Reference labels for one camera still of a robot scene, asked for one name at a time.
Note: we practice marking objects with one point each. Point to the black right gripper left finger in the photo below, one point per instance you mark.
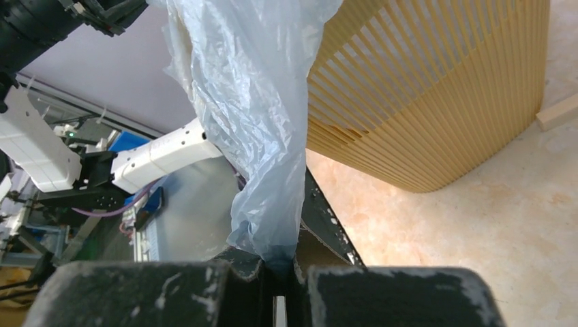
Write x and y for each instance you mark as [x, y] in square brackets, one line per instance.
[227, 290]

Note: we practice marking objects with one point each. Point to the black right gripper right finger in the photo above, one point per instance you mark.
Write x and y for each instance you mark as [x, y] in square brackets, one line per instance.
[333, 287]

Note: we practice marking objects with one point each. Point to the yellow plastic trash bin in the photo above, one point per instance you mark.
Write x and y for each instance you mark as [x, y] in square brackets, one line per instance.
[419, 93]

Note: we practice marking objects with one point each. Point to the light blue plastic trash bag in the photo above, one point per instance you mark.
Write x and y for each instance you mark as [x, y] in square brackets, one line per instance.
[244, 67]

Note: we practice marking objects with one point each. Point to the wooden clothes rack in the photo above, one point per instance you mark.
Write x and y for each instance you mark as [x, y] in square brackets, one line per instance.
[557, 114]

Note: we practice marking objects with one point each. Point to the white slotted cable duct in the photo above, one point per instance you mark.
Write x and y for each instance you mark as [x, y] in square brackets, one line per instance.
[145, 243]

